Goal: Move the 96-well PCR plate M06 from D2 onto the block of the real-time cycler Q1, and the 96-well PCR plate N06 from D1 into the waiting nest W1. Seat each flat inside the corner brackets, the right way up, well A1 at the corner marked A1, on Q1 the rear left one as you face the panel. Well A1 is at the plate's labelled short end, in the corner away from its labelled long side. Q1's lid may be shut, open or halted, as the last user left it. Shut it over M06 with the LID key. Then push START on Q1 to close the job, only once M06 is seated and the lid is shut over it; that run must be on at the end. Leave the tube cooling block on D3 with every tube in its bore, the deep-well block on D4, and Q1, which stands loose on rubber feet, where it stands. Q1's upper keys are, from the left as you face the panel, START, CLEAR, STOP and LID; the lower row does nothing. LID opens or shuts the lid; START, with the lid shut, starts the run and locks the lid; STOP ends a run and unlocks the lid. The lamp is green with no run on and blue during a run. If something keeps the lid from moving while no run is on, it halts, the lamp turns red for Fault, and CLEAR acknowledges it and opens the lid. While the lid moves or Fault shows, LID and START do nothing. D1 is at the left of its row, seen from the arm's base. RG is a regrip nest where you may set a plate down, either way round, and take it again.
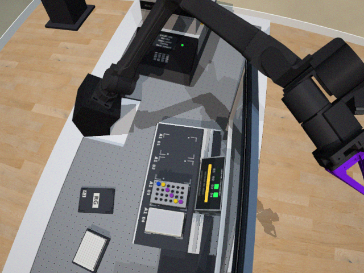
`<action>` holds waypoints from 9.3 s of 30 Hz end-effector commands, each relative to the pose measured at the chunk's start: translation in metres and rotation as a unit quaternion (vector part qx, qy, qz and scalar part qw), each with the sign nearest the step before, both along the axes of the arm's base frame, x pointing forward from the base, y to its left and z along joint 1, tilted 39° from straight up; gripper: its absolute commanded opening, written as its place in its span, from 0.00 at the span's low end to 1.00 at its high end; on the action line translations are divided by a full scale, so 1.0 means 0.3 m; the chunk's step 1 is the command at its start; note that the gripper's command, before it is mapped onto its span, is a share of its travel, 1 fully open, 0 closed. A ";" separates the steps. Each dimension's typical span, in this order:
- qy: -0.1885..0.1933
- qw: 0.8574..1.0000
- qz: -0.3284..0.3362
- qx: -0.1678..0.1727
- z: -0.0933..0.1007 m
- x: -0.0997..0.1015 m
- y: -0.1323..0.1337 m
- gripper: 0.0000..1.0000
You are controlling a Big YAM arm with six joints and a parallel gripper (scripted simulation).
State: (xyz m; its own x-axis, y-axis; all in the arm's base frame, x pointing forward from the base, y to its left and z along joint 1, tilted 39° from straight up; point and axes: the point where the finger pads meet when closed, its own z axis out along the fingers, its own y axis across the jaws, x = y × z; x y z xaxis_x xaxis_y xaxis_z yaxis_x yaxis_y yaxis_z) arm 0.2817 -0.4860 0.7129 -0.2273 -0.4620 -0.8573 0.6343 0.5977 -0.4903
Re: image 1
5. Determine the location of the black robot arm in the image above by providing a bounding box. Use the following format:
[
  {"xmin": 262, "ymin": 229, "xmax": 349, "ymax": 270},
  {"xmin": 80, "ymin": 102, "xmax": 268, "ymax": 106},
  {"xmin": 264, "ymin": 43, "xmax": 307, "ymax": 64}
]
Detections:
[{"xmin": 90, "ymin": 0, "xmax": 364, "ymax": 143}]

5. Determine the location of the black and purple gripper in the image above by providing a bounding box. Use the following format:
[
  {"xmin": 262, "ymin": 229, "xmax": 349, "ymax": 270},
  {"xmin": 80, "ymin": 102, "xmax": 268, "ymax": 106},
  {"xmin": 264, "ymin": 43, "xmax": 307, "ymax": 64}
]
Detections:
[{"xmin": 301, "ymin": 102, "xmax": 364, "ymax": 195}]

